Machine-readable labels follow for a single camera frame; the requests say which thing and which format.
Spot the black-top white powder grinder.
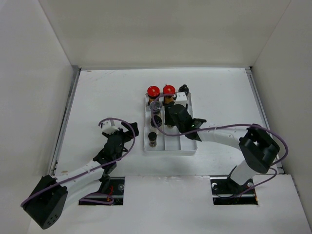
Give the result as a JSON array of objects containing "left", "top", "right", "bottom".
[{"left": 150, "top": 115, "right": 162, "bottom": 129}]

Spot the red-lid sauce jar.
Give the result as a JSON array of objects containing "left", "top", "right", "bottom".
[
  {"left": 163, "top": 84, "right": 176, "bottom": 105},
  {"left": 147, "top": 85, "right": 160, "bottom": 105}
]

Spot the black-top brown chunk grinder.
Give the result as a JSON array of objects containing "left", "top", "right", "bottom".
[{"left": 178, "top": 84, "right": 190, "bottom": 95}]

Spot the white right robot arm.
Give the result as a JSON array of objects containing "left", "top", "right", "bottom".
[{"left": 168, "top": 104, "right": 280, "bottom": 193}]

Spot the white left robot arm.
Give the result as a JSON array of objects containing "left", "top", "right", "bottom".
[{"left": 20, "top": 118, "right": 139, "bottom": 230}]

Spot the white plastic organizer tray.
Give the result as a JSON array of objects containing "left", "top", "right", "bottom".
[{"left": 143, "top": 93, "right": 197, "bottom": 156}]

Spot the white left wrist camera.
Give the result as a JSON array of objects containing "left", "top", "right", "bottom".
[{"left": 99, "top": 119, "right": 119, "bottom": 135}]

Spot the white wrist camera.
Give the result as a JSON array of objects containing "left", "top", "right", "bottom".
[
  {"left": 175, "top": 92, "right": 188, "bottom": 107},
  {"left": 99, "top": 119, "right": 119, "bottom": 135}
]

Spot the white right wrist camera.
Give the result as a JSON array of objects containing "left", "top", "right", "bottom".
[{"left": 175, "top": 92, "right": 188, "bottom": 107}]

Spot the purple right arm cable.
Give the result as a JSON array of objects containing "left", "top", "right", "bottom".
[{"left": 150, "top": 92, "right": 290, "bottom": 198}]

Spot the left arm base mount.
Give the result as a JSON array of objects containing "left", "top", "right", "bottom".
[{"left": 78, "top": 177, "right": 125, "bottom": 206}]

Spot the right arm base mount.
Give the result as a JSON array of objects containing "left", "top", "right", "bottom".
[{"left": 210, "top": 177, "right": 258, "bottom": 205}]

